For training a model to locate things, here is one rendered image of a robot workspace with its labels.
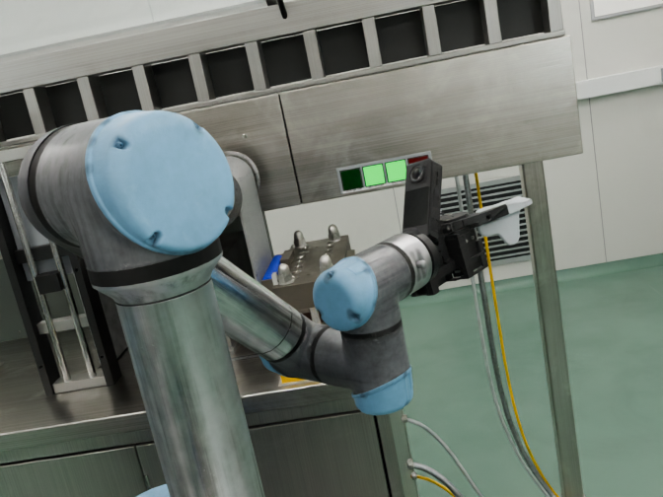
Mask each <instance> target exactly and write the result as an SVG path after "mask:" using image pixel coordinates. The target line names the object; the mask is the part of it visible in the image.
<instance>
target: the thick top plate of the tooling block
mask: <svg viewBox="0 0 663 497"><path fill-rule="evenodd" d="M340 237H341V240H340V241H337V242H332V243H330V242H329V239H322V240H316V241H311V242H306V244H307V245H306V246H305V247H303V248H294V245H291V248H290V249H294V253H295V256H294V258H293V261H292V263H291V265H289V269H290V271H291V272H292V277H293V279H294V282H293V283H290V284H287V285H279V284H278V285H273V287H272V293H273V294H275V295H276V296H278V297H279V298H280V299H282V300H283V301H285V302H286V303H287V304H289V305H290V306H291V307H293V308H294V309H296V310H303V309H309V308H314V307H315V305H314V300H313V288H314V285H315V282H316V280H317V278H318V277H319V276H320V273H321V272H320V258H321V256H322V255H327V256H328V257H329V258H330V259H331V263H332V265H336V264H337V263H338V262H339V261H340V260H342V259H344V258H346V255H347V251H348V250H351V247H350V242H349V237H348V235H345V236H340Z"/></svg>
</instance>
